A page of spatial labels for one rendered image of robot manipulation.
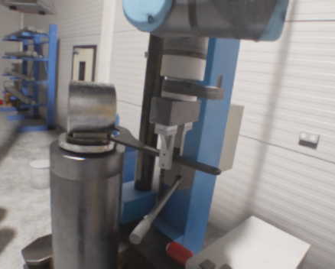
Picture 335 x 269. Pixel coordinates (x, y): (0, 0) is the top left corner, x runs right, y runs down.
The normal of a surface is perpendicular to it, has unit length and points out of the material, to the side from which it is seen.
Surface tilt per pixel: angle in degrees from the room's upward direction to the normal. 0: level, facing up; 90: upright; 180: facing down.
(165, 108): 90
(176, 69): 90
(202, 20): 132
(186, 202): 90
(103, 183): 90
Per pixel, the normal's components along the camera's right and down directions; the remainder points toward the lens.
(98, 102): 0.40, -0.17
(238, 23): -0.28, 0.94
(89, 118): 0.37, 0.41
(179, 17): -0.46, 0.67
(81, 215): 0.14, 0.25
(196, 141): -0.72, 0.08
